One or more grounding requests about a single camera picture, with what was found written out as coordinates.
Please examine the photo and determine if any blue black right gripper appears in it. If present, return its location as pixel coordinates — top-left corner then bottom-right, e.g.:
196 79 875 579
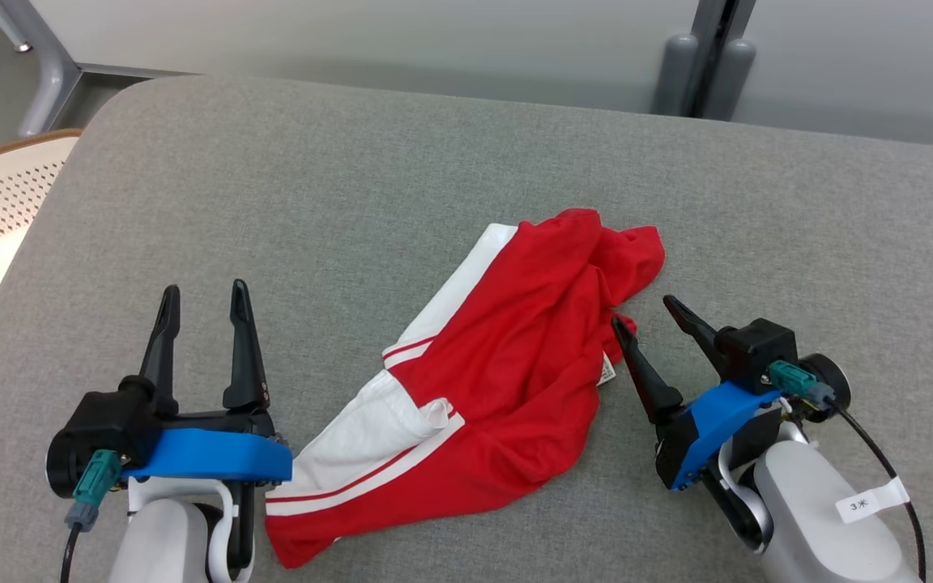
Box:
611 295 852 553

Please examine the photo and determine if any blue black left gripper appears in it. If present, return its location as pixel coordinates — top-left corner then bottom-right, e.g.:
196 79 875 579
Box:
45 279 293 580

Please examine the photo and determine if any red white t-shirt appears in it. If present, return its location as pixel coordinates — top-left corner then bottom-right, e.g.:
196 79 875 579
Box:
264 208 667 569

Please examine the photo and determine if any grey fabric sofa seat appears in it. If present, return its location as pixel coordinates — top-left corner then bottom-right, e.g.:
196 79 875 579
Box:
0 74 933 583

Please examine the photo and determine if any white paper tag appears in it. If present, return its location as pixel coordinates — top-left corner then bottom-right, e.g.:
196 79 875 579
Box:
835 478 910 525

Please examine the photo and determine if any teal plug right camera cable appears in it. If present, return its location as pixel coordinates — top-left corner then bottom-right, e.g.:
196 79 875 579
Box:
768 360 927 583

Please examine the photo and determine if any teal plug camera cable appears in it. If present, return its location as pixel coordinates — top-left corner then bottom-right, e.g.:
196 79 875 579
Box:
768 360 927 583
60 450 123 583

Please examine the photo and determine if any teal plug left camera cable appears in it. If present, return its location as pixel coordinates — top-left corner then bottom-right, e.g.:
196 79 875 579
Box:
60 450 123 583

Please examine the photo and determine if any grey rounded post cap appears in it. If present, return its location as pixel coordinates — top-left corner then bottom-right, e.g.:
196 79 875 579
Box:
653 34 698 116
701 39 757 122

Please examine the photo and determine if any grey partition post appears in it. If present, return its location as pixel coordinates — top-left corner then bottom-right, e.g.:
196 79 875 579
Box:
681 0 759 120

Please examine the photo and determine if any grey metal table frame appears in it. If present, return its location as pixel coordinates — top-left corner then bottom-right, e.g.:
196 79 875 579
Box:
0 0 192 137

